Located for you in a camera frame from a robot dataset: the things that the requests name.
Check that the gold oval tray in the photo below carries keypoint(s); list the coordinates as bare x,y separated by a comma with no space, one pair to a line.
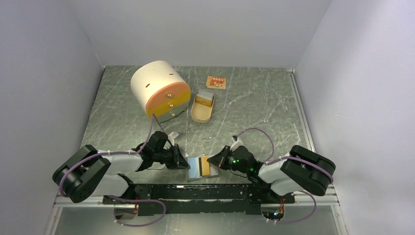
201,113

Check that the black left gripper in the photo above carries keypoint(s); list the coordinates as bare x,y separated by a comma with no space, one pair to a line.
178,161

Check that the yellow credit card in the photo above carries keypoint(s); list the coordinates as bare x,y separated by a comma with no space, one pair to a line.
204,166

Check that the cream cylindrical drawer box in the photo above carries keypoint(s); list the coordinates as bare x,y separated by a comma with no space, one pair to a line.
160,90

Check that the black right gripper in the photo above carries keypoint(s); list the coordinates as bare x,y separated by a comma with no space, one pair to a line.
220,159

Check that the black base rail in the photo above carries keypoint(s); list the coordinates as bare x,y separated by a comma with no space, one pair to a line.
204,198

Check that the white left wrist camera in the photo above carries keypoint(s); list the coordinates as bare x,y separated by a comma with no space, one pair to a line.
173,135

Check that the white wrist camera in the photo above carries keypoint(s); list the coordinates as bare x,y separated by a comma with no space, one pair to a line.
173,135
237,141

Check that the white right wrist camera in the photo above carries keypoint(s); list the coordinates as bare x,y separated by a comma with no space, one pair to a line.
237,141

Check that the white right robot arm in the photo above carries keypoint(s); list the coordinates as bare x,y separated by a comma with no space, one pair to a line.
301,169

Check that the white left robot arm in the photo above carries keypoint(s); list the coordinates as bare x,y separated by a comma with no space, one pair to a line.
91,172

